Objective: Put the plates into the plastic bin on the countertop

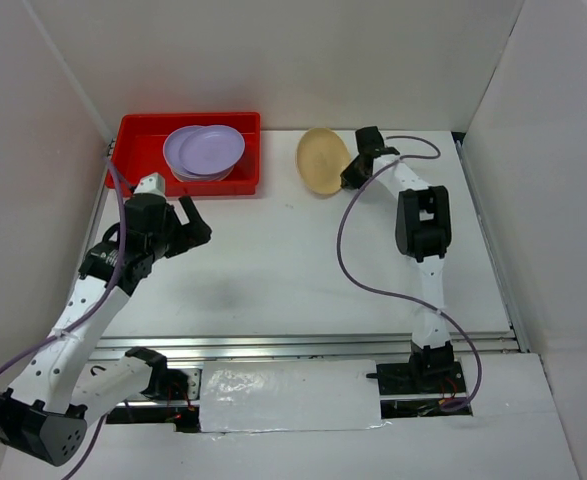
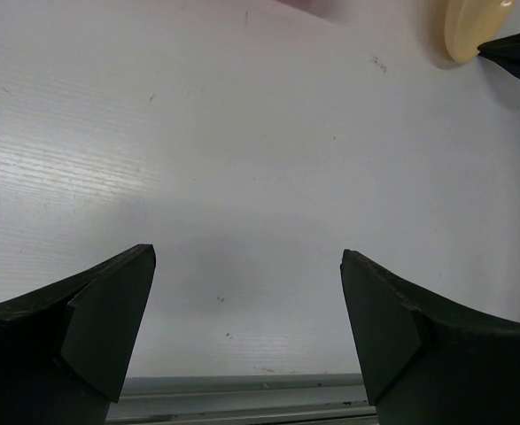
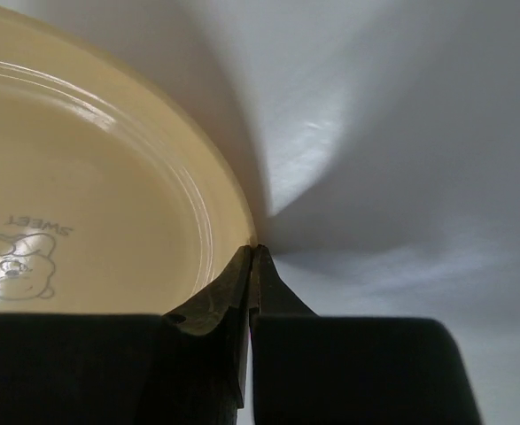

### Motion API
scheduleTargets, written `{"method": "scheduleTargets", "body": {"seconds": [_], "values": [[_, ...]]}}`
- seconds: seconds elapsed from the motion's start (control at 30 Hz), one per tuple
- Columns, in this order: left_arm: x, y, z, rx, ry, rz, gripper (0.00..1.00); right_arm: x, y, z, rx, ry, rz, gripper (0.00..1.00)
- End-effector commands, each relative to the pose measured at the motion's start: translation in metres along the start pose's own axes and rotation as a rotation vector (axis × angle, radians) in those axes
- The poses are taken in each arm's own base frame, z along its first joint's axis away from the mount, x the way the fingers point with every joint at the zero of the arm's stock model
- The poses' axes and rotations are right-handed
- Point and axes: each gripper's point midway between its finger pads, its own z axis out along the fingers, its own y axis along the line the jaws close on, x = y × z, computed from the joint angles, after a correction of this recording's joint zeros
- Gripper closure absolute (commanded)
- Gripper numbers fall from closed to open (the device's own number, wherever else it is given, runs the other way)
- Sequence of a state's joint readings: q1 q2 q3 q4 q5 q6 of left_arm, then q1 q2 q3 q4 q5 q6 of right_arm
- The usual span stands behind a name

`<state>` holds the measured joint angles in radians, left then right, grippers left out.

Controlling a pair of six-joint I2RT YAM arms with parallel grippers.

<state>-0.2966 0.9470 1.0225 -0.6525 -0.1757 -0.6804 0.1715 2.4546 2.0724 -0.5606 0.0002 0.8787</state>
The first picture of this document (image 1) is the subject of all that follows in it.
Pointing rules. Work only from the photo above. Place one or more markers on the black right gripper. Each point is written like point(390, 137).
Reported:
point(350, 180)

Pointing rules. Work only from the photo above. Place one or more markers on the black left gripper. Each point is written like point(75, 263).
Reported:
point(197, 232)

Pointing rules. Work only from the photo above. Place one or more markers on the yellow plate back row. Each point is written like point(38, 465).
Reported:
point(321, 157)

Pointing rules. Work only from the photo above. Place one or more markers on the purple plate back row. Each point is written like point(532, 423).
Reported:
point(211, 150)

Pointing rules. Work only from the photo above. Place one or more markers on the cream white plate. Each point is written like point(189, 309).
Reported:
point(190, 177)

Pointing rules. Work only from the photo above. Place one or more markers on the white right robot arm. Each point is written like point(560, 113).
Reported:
point(423, 234)

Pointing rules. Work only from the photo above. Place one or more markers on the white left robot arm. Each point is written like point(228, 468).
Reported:
point(46, 410)

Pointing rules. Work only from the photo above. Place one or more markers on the red plastic bin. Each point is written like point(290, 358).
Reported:
point(138, 151)

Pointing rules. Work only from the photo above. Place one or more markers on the white foil covered panel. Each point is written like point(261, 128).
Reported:
point(289, 396)

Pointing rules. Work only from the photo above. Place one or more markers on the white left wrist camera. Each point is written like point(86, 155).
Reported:
point(151, 184)

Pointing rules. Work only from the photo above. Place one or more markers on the aluminium rail frame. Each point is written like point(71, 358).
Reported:
point(183, 349)

